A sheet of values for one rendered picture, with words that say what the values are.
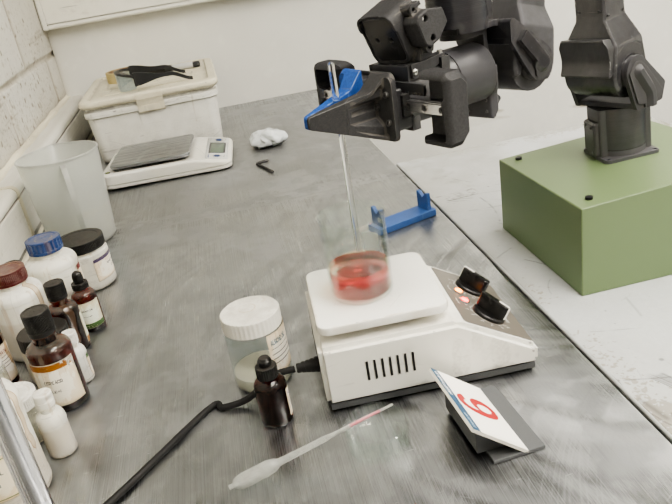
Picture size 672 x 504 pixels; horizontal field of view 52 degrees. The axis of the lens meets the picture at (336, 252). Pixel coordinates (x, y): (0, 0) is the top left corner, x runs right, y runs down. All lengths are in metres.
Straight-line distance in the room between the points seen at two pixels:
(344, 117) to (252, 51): 1.42
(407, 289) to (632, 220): 0.27
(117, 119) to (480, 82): 1.09
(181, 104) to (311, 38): 0.54
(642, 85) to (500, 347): 0.35
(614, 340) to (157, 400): 0.46
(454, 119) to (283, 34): 1.47
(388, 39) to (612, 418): 0.37
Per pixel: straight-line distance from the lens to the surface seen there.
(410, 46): 0.63
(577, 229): 0.77
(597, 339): 0.73
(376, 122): 0.62
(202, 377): 0.75
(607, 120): 0.87
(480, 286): 0.71
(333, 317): 0.62
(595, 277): 0.80
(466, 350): 0.64
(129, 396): 0.76
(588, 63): 0.84
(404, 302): 0.63
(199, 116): 1.63
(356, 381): 0.64
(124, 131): 1.64
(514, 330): 0.67
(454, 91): 0.57
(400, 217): 1.01
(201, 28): 2.00
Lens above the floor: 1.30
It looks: 25 degrees down
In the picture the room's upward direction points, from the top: 10 degrees counter-clockwise
